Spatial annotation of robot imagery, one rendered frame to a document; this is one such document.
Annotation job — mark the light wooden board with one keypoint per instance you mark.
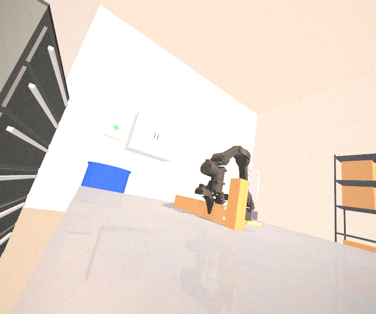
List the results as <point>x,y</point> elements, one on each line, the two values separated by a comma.
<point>199,207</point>

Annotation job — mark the wooden post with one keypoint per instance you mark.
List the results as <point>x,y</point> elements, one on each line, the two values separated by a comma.
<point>236,205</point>

